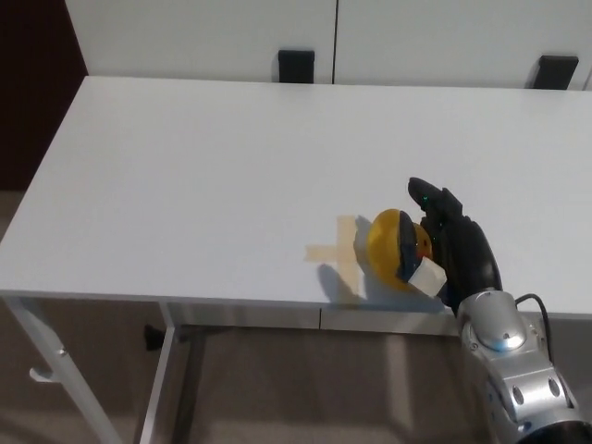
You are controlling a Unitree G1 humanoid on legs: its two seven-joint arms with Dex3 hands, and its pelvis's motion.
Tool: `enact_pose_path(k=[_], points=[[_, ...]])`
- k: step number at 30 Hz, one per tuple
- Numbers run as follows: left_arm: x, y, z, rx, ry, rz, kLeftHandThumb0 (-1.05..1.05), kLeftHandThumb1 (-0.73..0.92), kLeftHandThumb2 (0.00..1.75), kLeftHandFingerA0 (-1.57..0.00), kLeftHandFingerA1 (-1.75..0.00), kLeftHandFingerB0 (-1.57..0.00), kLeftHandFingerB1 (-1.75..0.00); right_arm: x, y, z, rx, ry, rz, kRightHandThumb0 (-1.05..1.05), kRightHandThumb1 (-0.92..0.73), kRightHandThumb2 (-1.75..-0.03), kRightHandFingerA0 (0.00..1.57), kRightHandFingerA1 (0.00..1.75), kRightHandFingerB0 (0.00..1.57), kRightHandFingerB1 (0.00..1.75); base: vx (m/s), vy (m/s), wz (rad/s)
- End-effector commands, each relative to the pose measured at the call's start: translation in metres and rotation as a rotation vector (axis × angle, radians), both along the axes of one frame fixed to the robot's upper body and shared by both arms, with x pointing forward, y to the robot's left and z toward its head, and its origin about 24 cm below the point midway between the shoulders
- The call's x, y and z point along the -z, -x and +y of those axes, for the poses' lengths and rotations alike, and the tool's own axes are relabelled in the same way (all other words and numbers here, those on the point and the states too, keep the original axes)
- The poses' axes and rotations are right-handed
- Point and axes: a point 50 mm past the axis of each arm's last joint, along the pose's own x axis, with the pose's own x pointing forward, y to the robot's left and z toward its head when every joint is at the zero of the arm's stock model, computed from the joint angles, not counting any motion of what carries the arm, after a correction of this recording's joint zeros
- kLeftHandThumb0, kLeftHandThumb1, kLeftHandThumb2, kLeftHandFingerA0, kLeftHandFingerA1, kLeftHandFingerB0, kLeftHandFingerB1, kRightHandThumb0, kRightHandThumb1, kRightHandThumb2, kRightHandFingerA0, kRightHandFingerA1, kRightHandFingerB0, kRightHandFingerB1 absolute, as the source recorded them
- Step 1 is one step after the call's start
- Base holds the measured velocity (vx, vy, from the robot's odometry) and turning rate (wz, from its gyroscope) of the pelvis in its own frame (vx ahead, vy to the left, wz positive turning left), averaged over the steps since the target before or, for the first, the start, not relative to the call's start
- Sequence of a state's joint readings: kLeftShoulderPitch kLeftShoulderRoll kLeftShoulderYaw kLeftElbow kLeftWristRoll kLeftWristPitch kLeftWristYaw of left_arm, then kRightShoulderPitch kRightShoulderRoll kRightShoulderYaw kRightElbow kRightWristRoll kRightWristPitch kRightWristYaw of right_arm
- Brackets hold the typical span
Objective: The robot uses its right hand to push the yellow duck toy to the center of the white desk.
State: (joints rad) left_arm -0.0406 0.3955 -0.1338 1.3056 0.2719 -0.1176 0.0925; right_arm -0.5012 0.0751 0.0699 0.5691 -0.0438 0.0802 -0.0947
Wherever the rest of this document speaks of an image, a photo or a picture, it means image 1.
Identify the small black floor object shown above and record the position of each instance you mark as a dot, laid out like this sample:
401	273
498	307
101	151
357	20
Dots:
152	338

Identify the white cabinet door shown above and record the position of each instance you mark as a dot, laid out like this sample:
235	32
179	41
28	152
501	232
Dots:
439	37
185	37

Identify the white hook on leg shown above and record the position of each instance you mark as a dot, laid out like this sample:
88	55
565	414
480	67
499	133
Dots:
40	377

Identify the white metal desk leg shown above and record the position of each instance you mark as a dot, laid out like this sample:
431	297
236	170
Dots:
53	356
159	379

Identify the yellow rubber duck toy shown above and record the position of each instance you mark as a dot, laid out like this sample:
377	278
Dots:
384	240

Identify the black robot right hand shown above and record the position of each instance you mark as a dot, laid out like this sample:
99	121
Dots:
467	259

